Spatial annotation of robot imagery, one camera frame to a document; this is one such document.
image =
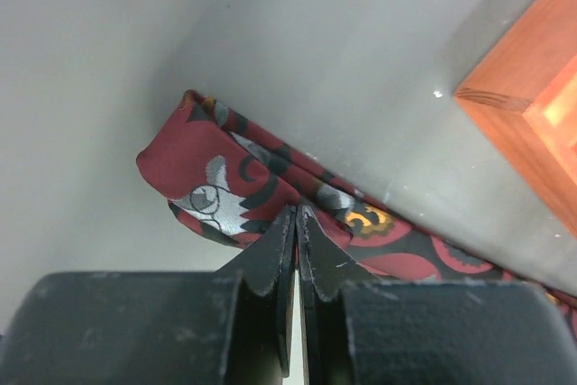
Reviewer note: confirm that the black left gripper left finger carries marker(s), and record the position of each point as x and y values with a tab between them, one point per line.
228	326

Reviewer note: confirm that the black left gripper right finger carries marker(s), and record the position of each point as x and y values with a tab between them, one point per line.
360	329

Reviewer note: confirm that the red patterned necktie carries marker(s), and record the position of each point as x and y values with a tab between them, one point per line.
227	179

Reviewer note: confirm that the orange wooden compartment tray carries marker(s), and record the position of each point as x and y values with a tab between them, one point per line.
522	96

